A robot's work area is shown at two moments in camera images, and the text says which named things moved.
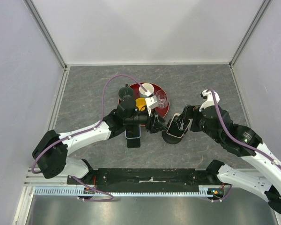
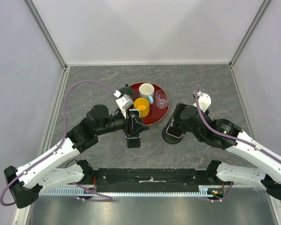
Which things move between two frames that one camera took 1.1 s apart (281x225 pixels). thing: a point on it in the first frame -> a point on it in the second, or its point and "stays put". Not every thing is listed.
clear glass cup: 163,99 stays put
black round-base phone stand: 171,139 stays put
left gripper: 154,123 -> 131,127
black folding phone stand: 133,143 stays put
